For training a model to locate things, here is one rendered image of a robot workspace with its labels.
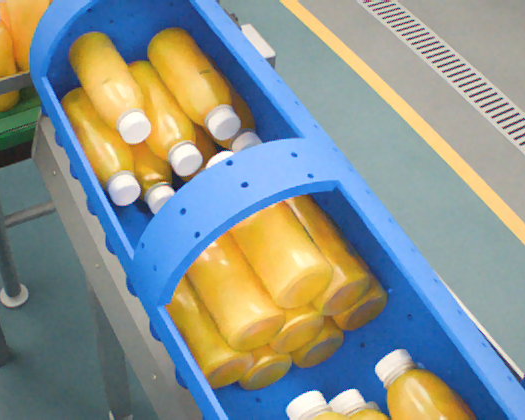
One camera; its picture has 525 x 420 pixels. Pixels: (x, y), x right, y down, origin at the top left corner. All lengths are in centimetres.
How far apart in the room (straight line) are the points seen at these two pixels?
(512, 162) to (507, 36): 73
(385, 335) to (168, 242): 30
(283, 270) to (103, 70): 41
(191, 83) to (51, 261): 133
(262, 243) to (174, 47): 38
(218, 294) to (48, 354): 133
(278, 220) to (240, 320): 11
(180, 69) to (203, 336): 38
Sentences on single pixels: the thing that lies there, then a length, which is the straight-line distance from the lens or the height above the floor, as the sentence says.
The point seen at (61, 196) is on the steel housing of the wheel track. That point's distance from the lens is 132.
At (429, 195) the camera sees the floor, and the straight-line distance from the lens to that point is 259.
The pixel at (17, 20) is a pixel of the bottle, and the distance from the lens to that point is 134.
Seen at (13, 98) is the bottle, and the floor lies 92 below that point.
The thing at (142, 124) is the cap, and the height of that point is 111.
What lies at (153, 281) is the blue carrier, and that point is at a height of 114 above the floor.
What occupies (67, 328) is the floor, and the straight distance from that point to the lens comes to 221.
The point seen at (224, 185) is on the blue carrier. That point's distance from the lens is 83.
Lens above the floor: 184
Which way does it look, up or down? 49 degrees down
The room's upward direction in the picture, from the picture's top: 6 degrees clockwise
